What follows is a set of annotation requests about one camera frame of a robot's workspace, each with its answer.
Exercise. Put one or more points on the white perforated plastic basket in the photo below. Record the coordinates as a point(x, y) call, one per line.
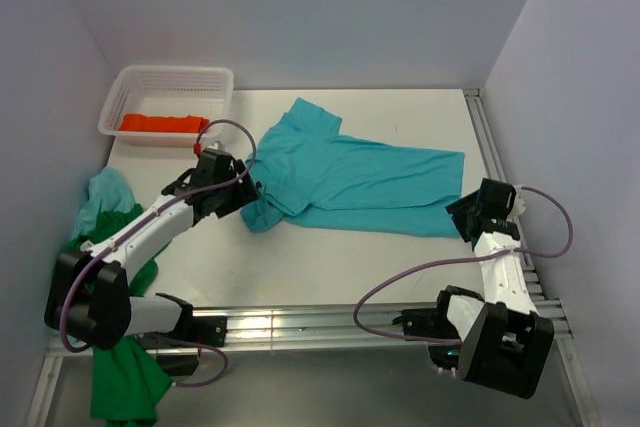
point(168, 91)

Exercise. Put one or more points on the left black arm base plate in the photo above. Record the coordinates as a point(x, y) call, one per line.
point(203, 333)

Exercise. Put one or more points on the green t-shirt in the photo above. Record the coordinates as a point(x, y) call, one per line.
point(127, 382)

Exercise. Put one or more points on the teal t-shirt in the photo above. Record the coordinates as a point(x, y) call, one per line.
point(311, 175)

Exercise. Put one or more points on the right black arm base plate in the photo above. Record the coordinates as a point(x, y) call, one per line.
point(425, 323)

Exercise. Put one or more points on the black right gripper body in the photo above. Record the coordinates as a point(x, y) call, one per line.
point(463, 209)

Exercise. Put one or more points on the orange rolled t-shirt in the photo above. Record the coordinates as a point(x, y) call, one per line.
point(162, 124)

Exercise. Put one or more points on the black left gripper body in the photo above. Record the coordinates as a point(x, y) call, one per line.
point(234, 196)

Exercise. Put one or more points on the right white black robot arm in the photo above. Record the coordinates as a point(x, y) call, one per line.
point(504, 341)

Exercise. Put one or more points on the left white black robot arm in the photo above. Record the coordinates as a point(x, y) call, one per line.
point(90, 296)

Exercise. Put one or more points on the aluminium extrusion frame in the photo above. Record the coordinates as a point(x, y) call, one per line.
point(295, 289)

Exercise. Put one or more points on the light aqua t-shirt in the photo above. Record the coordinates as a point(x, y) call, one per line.
point(107, 191)

